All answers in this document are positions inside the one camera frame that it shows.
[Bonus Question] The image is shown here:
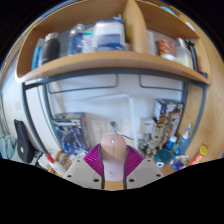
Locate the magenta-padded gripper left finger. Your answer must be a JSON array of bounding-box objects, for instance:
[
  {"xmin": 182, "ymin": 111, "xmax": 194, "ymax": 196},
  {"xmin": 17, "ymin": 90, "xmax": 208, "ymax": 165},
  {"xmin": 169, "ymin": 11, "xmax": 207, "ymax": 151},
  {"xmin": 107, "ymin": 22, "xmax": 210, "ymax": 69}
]
[{"xmin": 63, "ymin": 143, "xmax": 107, "ymax": 192}]

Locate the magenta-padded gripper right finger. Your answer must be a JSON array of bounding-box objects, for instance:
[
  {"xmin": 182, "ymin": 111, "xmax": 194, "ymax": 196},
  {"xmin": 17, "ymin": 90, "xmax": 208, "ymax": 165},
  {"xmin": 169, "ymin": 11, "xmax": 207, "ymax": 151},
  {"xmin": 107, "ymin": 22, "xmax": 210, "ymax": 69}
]
[{"xmin": 123, "ymin": 144, "xmax": 165, "ymax": 192}]

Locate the pink computer mouse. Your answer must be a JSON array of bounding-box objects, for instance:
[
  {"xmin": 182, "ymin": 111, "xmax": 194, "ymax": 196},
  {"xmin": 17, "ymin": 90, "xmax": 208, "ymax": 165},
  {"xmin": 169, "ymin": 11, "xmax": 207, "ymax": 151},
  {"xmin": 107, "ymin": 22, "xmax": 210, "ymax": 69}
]
[{"xmin": 99, "ymin": 134, "xmax": 128, "ymax": 183}]

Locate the teal round container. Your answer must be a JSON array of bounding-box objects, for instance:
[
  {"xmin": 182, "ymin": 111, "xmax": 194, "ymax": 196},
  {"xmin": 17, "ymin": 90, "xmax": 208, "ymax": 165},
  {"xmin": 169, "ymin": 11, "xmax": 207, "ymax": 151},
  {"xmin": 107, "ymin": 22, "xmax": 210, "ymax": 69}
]
[{"xmin": 155, "ymin": 148, "xmax": 173, "ymax": 164}]

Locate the blue snack packet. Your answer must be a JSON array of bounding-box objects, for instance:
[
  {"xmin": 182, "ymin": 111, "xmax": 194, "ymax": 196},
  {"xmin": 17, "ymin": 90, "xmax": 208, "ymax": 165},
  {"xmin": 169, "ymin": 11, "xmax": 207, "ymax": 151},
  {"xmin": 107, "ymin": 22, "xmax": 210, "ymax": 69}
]
[{"xmin": 171, "ymin": 154, "xmax": 189, "ymax": 172}]

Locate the blue robot model kit box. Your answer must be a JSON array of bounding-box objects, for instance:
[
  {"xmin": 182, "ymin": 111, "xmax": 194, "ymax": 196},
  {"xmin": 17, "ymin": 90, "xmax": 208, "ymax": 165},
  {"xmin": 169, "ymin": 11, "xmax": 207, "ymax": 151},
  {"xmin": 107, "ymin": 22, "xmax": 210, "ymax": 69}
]
[{"xmin": 51, "ymin": 113, "xmax": 90, "ymax": 156}]

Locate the blue spray bottle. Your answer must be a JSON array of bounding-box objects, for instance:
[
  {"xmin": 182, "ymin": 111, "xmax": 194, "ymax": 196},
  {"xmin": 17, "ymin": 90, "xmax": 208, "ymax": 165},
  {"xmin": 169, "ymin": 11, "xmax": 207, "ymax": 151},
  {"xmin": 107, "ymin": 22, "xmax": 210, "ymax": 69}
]
[{"xmin": 177, "ymin": 123, "xmax": 193, "ymax": 156}]

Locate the colourful printed box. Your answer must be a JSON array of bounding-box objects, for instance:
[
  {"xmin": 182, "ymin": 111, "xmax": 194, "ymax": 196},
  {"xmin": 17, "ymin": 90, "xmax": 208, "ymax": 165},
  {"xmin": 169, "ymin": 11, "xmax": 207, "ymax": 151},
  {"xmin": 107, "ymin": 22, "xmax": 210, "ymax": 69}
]
[{"xmin": 151, "ymin": 98, "xmax": 184, "ymax": 148}]

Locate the black bag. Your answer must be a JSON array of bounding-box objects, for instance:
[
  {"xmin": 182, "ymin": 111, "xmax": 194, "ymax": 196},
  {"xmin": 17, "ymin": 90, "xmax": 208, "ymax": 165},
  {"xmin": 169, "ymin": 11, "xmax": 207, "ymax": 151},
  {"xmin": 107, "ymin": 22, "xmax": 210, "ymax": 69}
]
[{"xmin": 13, "ymin": 119, "xmax": 36, "ymax": 164}]

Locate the teal blanket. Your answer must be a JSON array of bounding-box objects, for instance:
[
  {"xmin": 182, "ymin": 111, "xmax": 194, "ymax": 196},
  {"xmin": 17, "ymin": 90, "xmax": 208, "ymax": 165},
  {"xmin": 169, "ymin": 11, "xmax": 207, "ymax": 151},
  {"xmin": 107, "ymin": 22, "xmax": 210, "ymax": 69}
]
[{"xmin": 0, "ymin": 134, "xmax": 18, "ymax": 160}]

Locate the wooden shelf unit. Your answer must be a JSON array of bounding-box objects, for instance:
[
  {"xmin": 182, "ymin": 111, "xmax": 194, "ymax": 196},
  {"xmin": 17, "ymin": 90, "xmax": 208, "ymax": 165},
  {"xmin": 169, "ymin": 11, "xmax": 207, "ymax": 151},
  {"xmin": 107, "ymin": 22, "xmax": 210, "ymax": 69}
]
[{"xmin": 14, "ymin": 0, "xmax": 213, "ymax": 85}]

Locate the white wall socket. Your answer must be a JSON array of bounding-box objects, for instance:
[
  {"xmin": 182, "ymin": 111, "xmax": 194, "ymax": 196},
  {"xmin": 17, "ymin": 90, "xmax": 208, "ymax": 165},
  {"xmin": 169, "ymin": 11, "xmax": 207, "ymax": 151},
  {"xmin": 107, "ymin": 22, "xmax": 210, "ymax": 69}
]
[{"xmin": 90, "ymin": 119, "xmax": 125, "ymax": 136}]

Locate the dark cable with green plug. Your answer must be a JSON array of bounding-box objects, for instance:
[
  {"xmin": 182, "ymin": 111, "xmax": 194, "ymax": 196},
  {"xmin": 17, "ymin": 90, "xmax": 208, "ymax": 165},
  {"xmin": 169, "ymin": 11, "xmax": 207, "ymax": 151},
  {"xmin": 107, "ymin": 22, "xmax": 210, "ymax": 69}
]
[{"xmin": 110, "ymin": 121, "xmax": 135, "ymax": 141}]

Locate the grey metal desk frame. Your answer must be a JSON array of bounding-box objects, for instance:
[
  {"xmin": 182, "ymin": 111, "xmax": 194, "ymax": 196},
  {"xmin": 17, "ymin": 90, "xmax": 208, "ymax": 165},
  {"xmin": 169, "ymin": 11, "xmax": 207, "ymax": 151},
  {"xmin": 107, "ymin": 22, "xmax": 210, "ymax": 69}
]
[{"xmin": 21, "ymin": 66, "xmax": 208, "ymax": 155}]

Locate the white wall switch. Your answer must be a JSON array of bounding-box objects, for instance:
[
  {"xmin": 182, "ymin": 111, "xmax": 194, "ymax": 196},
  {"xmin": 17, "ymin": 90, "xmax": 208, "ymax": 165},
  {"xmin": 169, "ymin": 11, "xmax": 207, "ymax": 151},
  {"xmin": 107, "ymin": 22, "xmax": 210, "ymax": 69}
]
[{"xmin": 8, "ymin": 99, "xmax": 22, "ymax": 112}]

